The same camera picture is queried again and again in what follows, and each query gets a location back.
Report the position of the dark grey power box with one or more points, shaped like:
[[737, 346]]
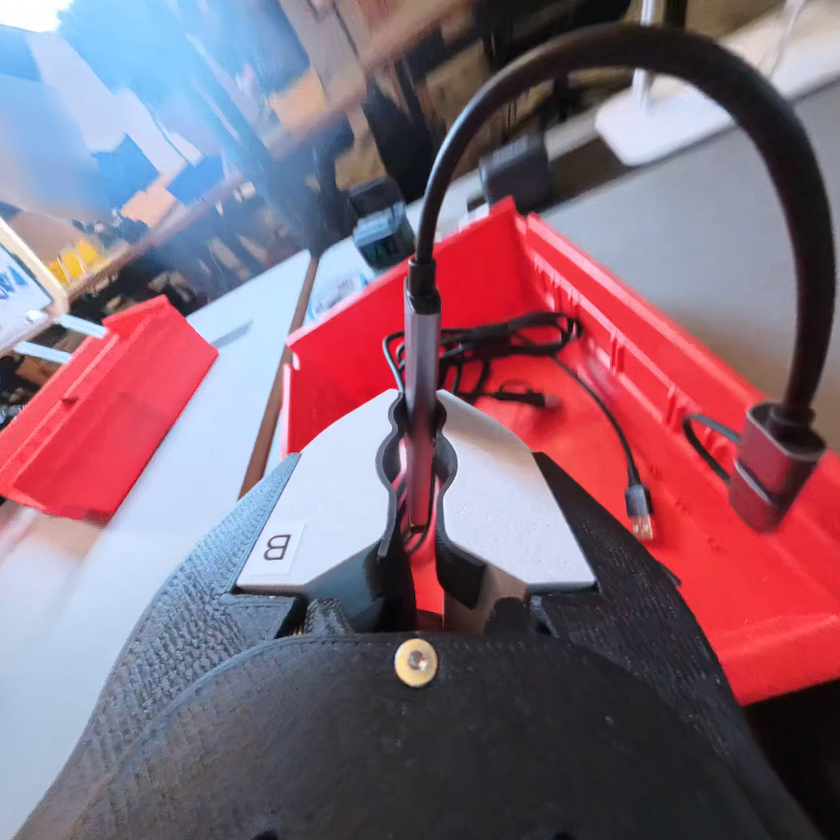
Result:
[[384, 229], [515, 174]]

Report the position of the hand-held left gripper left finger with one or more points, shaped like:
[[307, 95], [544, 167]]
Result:
[[328, 499]]

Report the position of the instruction board on white stand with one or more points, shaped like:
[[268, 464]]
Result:
[[19, 295]]

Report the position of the grey USB hub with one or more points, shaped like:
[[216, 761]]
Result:
[[420, 367]]

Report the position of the white sign stand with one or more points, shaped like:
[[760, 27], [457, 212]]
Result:
[[663, 128]]

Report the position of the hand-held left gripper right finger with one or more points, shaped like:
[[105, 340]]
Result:
[[512, 512]]

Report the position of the red divided plastic bin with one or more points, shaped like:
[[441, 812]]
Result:
[[656, 590]]

